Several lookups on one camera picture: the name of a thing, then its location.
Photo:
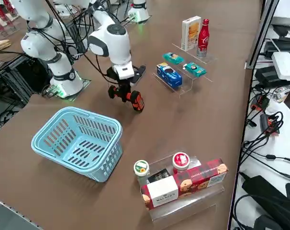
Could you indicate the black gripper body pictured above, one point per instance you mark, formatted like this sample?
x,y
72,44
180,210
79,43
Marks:
x,y
122,82

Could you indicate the orange black barcode scanner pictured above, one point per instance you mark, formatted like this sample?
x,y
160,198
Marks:
x,y
136,101

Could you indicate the white cookie box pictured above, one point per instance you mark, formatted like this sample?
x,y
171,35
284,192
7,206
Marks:
x,y
190,33

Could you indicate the red Coca-Cola bottle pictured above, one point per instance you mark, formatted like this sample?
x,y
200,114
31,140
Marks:
x,y
203,38

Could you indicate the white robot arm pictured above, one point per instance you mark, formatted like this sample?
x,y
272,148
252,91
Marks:
x,y
139,12
116,45

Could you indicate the light blue shopping basket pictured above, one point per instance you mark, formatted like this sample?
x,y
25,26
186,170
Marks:
x,y
37,143

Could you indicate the blue Oreo cookie box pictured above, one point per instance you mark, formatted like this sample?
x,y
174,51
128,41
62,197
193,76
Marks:
x,y
170,75

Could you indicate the teal cartoon snack packet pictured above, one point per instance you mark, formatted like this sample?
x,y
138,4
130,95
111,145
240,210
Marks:
x,y
195,69
173,58

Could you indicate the clear acrylic stepped shelf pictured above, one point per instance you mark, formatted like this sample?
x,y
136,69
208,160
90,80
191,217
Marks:
x,y
183,208
185,88

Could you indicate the green lid white bottle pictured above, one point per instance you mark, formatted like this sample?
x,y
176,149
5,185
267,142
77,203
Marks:
x,y
141,167

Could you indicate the red tartan cookie box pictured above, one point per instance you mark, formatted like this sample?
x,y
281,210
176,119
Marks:
x,y
195,179

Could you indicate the tan layered block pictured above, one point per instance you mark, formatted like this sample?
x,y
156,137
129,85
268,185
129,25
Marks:
x,y
1,45

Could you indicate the black orange USB hub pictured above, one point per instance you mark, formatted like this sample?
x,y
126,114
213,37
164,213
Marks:
x,y
269,124
261,103

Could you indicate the black ribbed power adapter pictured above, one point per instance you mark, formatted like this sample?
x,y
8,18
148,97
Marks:
x,y
265,76

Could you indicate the white power strip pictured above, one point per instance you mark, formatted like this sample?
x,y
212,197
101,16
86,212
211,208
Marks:
x,y
285,64

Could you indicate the black bag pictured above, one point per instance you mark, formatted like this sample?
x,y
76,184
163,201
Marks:
x,y
271,198

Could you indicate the aluminium post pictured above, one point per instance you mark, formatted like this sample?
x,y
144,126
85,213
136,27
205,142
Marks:
x,y
262,31

